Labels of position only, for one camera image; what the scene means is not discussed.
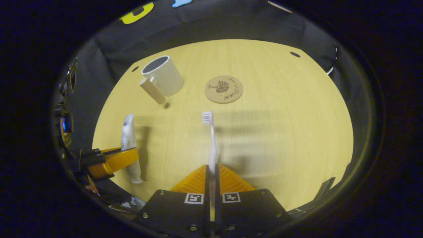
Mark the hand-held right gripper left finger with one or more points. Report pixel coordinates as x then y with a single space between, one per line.
172 215

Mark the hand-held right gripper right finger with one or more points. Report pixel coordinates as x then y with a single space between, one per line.
251 213

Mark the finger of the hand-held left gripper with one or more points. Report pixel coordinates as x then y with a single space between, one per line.
119 160

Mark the white toothpaste tube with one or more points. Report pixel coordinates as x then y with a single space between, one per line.
128 132

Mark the white toothbrush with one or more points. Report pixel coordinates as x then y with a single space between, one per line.
212 152

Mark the round wooden coaster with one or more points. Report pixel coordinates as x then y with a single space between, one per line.
224 89

